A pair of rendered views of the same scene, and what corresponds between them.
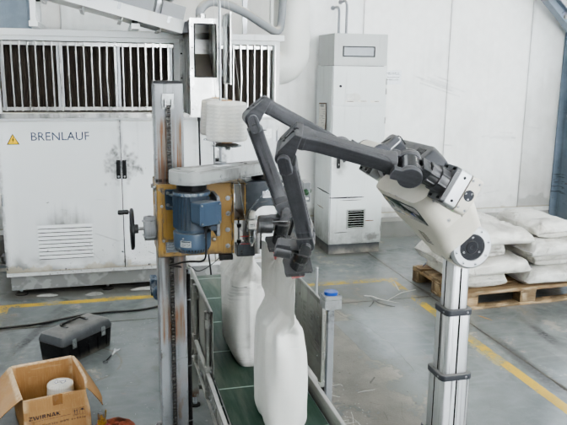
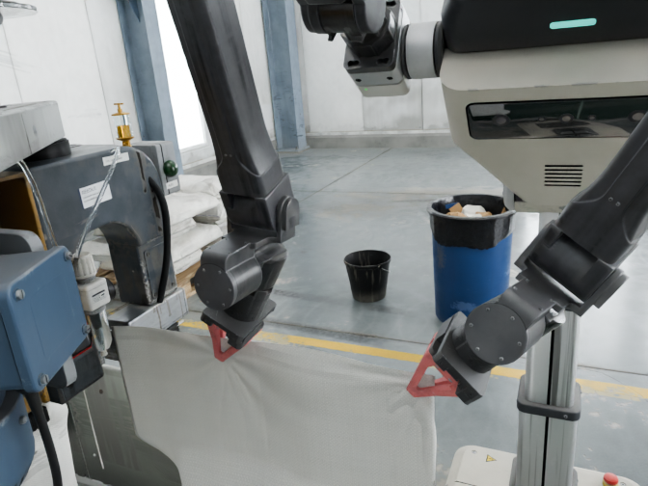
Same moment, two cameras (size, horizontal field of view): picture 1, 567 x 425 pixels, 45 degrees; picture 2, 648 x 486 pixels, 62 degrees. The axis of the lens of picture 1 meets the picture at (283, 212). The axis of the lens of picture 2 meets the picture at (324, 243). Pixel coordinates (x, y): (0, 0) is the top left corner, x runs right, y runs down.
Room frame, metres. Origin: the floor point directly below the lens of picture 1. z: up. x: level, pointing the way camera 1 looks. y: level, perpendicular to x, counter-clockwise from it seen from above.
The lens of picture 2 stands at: (2.13, 0.44, 1.44)
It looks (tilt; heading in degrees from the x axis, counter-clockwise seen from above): 19 degrees down; 310
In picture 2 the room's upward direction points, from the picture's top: 5 degrees counter-clockwise
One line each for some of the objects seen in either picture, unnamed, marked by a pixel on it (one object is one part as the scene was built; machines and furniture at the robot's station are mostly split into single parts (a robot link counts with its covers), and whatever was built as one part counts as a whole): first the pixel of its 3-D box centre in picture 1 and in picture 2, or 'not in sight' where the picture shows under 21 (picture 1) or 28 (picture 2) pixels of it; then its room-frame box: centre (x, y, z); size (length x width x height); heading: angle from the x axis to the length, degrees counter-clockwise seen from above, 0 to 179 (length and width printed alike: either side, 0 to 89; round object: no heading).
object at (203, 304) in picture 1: (196, 314); not in sight; (3.40, 0.46, 0.54); 1.05 x 0.02 x 0.41; 15
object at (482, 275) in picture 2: not in sight; (471, 261); (3.30, -2.18, 0.32); 0.51 x 0.48 x 0.65; 105
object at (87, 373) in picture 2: (244, 248); (66, 371); (2.89, 0.17, 1.04); 0.08 x 0.06 x 0.05; 105
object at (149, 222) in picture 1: (148, 228); not in sight; (2.85, 0.58, 1.14); 0.11 x 0.06 x 0.11; 15
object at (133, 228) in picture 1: (131, 228); not in sight; (2.83, 0.65, 1.13); 0.18 x 0.11 x 0.18; 15
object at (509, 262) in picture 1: (483, 261); (174, 242); (5.26, -1.61, 0.32); 0.66 x 0.43 x 0.15; 107
